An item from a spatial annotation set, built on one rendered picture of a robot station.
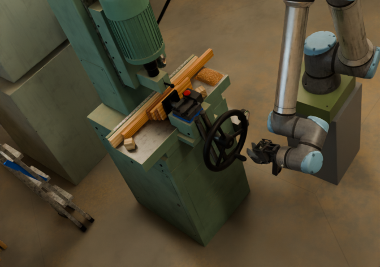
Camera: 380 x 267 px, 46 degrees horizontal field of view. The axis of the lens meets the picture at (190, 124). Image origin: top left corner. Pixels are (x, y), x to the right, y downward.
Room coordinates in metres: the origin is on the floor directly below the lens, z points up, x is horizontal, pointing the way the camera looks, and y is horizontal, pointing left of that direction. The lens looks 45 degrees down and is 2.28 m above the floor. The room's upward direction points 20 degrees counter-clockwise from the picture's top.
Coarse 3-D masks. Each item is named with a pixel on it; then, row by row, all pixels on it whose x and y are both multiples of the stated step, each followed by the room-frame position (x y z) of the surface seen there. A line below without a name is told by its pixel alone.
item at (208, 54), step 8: (208, 56) 1.75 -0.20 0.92; (192, 64) 1.71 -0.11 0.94; (200, 64) 1.71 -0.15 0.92; (184, 72) 1.67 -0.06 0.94; (192, 72) 1.68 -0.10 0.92; (176, 80) 1.64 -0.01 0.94; (168, 88) 1.61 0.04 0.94; (144, 112) 1.51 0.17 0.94; (136, 120) 1.47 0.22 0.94; (144, 120) 1.48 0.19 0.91; (128, 128) 1.44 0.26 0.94; (136, 128) 1.45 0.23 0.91; (128, 136) 1.42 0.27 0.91
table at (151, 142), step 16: (192, 80) 1.65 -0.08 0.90; (224, 80) 1.58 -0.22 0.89; (208, 96) 1.51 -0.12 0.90; (144, 128) 1.45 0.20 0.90; (160, 128) 1.42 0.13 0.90; (176, 128) 1.38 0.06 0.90; (144, 144) 1.36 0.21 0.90; (160, 144) 1.33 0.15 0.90; (192, 144) 1.30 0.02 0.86; (128, 160) 1.34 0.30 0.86; (144, 160) 1.27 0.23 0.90
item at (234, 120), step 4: (228, 108) 1.67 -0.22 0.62; (232, 116) 1.60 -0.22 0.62; (236, 116) 1.59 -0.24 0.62; (232, 120) 1.57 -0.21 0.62; (236, 120) 1.57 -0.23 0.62; (232, 124) 1.57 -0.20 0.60; (236, 124) 1.54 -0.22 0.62; (240, 124) 1.55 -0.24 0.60; (248, 124) 1.58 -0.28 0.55; (236, 128) 1.55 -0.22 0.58; (240, 128) 1.54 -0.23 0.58
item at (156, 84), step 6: (138, 72) 1.62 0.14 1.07; (144, 72) 1.61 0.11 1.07; (162, 72) 1.56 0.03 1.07; (138, 78) 1.62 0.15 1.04; (144, 78) 1.58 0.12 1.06; (150, 78) 1.55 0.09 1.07; (156, 78) 1.54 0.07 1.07; (162, 78) 1.53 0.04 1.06; (168, 78) 1.55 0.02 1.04; (144, 84) 1.60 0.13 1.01; (150, 84) 1.56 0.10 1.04; (156, 84) 1.52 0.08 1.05; (162, 84) 1.53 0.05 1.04; (156, 90) 1.54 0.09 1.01; (162, 90) 1.52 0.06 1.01
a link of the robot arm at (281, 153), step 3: (282, 147) 1.13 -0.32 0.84; (285, 147) 1.13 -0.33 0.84; (288, 147) 1.12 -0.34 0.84; (279, 150) 1.12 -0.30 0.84; (282, 150) 1.11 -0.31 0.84; (285, 150) 1.10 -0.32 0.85; (279, 153) 1.11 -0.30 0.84; (282, 153) 1.10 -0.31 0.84; (279, 156) 1.10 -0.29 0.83; (282, 156) 1.09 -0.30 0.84; (276, 159) 1.11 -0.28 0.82; (279, 159) 1.09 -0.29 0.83; (282, 159) 1.08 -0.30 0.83; (279, 162) 1.09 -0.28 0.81; (282, 162) 1.08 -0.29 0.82; (279, 165) 1.09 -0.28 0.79; (282, 165) 1.07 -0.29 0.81; (285, 168) 1.07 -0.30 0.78
